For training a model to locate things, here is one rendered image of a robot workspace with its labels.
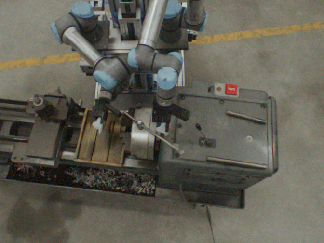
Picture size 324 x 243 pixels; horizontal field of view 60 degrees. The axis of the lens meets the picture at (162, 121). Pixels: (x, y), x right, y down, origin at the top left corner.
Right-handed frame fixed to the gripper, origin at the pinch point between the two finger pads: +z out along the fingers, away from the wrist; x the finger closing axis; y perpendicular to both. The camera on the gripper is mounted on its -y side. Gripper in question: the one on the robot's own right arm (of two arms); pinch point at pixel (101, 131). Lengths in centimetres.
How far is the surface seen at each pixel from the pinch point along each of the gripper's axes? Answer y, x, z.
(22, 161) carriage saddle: 49, -17, 19
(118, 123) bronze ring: -9.9, 4.3, -4.8
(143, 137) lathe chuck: -26.1, 13.7, 5.1
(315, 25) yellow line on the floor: -191, -108, -193
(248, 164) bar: -78, 20, 15
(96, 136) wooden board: 8.0, -20.0, -3.0
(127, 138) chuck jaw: -15.7, 2.8, 3.2
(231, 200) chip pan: -87, -54, 22
